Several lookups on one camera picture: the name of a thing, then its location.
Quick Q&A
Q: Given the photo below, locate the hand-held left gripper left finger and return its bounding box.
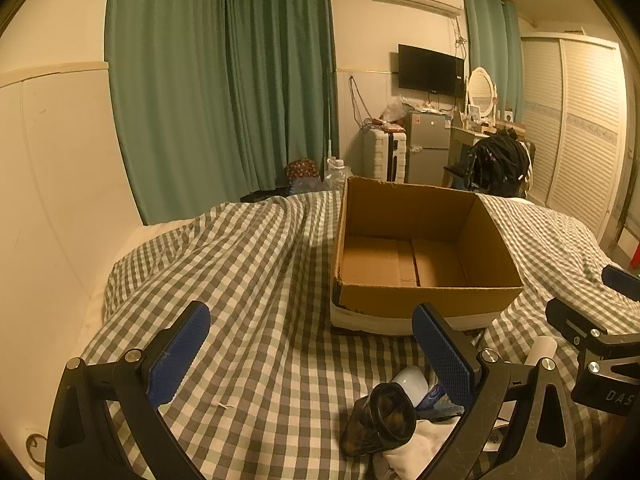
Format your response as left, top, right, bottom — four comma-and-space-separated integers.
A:
45, 301, 211, 480

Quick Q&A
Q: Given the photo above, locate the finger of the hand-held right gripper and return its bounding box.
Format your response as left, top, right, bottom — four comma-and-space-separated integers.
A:
602, 264, 640, 304
545, 297, 640, 347

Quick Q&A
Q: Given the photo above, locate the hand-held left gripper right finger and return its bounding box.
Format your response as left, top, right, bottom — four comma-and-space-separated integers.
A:
412, 303, 583, 480

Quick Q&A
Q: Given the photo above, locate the white plastic bottle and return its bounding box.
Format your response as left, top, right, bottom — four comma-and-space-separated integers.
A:
390, 366, 431, 407

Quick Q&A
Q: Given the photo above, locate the white paper roll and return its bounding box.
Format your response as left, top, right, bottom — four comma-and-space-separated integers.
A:
525, 336, 557, 367

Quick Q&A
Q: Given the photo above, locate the blue white packet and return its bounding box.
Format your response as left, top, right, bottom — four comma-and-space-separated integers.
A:
415, 382, 467, 422

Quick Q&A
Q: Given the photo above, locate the dark brown glass bottle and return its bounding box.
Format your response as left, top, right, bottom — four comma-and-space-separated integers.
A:
341, 382, 418, 457

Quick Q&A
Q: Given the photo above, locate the brown cardboard box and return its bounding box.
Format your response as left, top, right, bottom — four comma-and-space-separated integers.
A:
330, 176, 525, 336

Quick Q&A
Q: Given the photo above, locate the white sock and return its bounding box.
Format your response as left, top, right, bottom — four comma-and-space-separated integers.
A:
370, 416, 463, 480

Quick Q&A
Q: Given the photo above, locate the grey white checked blanket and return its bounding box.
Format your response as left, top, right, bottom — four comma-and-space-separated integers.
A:
80, 191, 640, 480

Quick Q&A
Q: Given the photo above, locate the white louvred wardrobe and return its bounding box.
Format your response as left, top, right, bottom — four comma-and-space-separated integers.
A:
520, 32, 632, 250

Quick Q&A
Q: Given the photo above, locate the black clothing pile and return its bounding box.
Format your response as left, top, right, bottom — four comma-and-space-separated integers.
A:
467, 132, 532, 197

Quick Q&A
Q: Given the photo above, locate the white wooden chair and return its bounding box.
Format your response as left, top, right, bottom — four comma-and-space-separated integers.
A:
442, 142, 537, 197

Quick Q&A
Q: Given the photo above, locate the white suitcase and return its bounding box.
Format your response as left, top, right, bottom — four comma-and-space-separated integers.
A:
363, 129, 408, 183

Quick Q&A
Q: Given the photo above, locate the silver small fridge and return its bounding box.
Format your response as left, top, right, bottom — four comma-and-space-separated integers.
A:
404, 111, 452, 184

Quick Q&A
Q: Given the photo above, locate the clear large water bottle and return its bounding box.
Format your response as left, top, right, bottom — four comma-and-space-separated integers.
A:
325, 157, 349, 192

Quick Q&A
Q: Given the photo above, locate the white dressing table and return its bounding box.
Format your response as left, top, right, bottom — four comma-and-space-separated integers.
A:
442, 125, 493, 190

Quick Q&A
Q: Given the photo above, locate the dark patterned bag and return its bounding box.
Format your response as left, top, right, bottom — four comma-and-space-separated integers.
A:
285, 158, 322, 194

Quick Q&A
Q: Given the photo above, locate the white oval mirror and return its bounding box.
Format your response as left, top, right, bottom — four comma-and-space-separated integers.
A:
466, 67, 500, 122

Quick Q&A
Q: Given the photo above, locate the clear plastic bag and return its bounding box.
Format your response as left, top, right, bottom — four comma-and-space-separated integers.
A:
382, 97, 408, 126

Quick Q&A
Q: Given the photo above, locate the light green window curtain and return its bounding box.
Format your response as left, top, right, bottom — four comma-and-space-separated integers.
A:
460, 0, 526, 122

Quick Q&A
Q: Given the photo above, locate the black wall television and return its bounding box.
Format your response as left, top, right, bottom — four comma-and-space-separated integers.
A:
398, 44, 466, 97

